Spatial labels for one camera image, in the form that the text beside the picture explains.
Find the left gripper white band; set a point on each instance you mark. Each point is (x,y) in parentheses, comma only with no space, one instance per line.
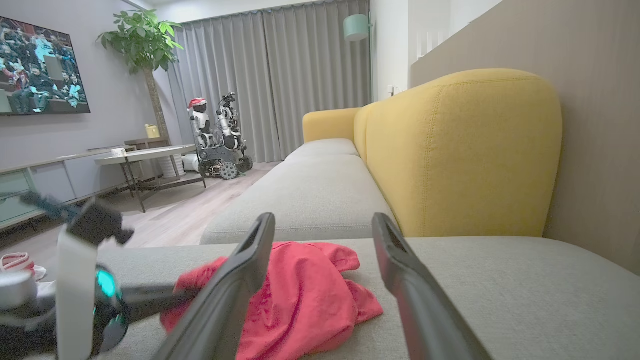
(75,300)

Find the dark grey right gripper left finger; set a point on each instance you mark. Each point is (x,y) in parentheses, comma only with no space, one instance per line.
(225,310)

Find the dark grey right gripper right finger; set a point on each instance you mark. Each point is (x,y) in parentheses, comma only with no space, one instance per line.
(425,320)

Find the red basketball jersey white trim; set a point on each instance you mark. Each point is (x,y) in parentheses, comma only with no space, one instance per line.
(310,300)

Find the grey fabric sofa seat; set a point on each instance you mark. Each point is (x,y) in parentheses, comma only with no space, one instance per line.
(525,300)

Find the white ribbed plant pot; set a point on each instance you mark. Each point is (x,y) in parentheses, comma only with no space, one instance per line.
(172,167)

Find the grey sofa seat cushion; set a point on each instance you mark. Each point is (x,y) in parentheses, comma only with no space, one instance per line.
(310,200)
(325,147)

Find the white round device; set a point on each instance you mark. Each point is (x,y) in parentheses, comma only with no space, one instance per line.
(190,162)

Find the white red striped cloth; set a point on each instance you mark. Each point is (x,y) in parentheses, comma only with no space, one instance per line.
(17,262)

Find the grey top coffee table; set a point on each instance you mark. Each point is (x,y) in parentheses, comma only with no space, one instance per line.
(150,153)

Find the brown wooden side table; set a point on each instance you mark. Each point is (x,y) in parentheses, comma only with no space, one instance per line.
(145,142)

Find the grey low tv cabinet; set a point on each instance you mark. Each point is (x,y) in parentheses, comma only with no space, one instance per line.
(50,180)

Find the white wheeled humanoid robot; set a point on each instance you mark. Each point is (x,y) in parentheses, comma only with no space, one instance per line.
(222,150)

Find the small yellow container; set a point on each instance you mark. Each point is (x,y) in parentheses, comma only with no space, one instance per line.
(152,131)

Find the large yellow sofa back cushion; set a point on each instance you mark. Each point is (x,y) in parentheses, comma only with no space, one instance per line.
(465,155)

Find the red white santa hat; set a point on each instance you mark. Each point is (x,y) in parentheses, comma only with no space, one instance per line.
(197,103)

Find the small yellow sofa back cushion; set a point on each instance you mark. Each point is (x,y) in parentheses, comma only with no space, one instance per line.
(327,124)

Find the grey pleated curtain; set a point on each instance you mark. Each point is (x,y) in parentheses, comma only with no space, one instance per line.
(280,80)

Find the green leafy indoor tree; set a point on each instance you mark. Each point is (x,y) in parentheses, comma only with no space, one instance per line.
(142,42)

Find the teal shade floor lamp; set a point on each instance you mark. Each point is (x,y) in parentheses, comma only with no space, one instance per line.
(356,27)

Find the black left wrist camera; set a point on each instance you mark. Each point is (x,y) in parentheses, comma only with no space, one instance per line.
(97,222)

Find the wall mounted television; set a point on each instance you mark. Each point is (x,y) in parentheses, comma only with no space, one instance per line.
(40,70)

